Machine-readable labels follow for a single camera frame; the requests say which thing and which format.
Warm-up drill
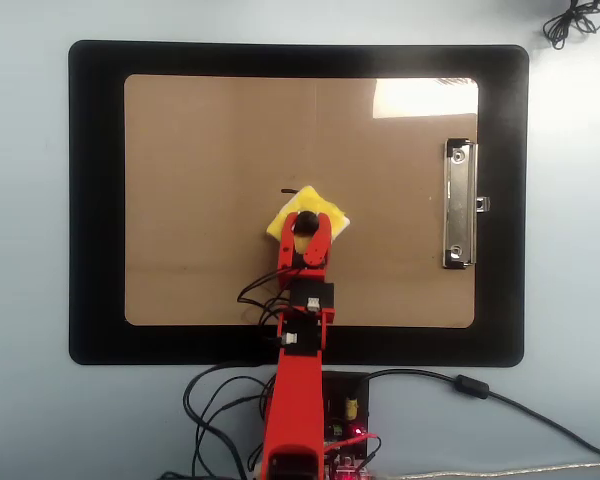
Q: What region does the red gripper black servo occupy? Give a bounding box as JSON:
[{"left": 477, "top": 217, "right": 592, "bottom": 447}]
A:
[{"left": 278, "top": 211, "right": 336, "bottom": 314}]

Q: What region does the yellow sponge with black knob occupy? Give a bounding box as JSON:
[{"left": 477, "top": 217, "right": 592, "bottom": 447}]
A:
[{"left": 266, "top": 185, "right": 354, "bottom": 251}]

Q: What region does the black robot base with board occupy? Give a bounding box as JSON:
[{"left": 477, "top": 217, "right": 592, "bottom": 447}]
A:
[{"left": 322, "top": 370, "right": 372, "bottom": 480}]

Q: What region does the brown clipboard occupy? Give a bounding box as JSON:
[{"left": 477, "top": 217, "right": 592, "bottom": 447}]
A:
[{"left": 123, "top": 73, "right": 480, "bottom": 330}]

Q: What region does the metal clipboard clip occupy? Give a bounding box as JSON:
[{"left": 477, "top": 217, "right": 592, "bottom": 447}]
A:
[{"left": 440, "top": 138, "right": 491, "bottom": 270}]

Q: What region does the black rectangular mat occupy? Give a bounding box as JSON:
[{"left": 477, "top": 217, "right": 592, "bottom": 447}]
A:
[{"left": 68, "top": 39, "right": 530, "bottom": 367}]

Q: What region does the black servo wire bundle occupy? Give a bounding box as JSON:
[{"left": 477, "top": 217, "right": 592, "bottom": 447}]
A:
[{"left": 182, "top": 267, "right": 306, "bottom": 480}]

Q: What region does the thin red wire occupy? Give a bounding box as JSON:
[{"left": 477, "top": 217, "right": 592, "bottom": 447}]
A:
[{"left": 324, "top": 432, "right": 384, "bottom": 474}]

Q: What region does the black power cable with ferrite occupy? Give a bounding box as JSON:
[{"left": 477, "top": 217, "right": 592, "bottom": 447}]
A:
[{"left": 367, "top": 368, "right": 600, "bottom": 461}]

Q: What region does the silver USB cable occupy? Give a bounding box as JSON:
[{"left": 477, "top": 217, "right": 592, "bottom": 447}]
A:
[{"left": 372, "top": 459, "right": 600, "bottom": 480}]

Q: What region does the coiled black cable bundle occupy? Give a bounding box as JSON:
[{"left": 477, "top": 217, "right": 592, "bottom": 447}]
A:
[{"left": 543, "top": 0, "right": 600, "bottom": 50}]

